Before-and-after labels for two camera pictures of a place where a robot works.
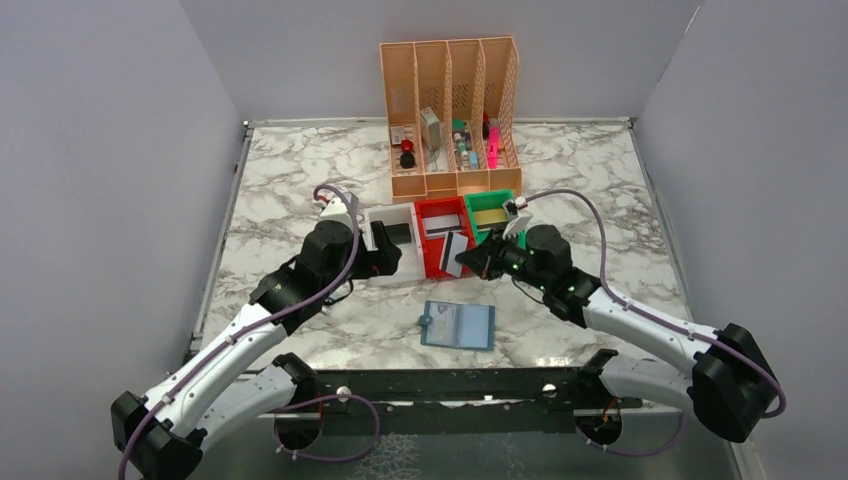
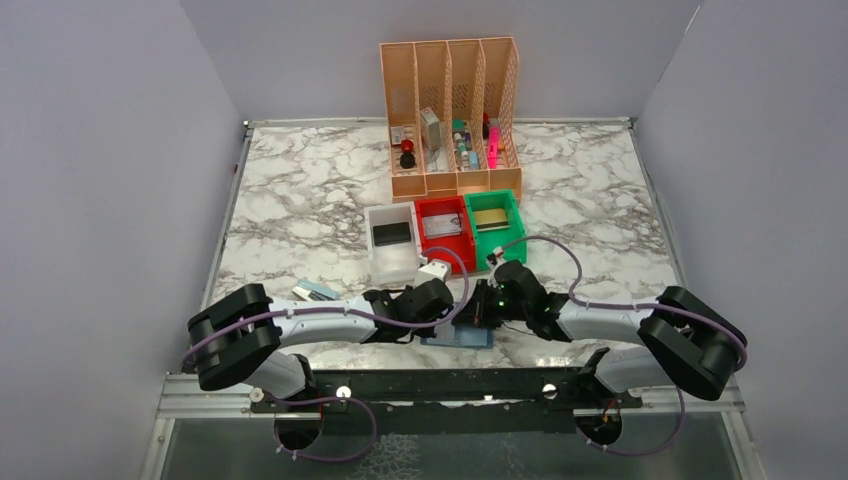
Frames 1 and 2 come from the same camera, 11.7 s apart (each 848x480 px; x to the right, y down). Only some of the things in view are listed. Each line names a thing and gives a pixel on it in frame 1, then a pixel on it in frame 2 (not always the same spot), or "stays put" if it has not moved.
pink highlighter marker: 493,147 stays put
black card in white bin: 399,233 stays put
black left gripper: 379,262 to 424,333
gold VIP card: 490,216 stays put
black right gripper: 484,259 to 476,311
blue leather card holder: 458,325 stays put
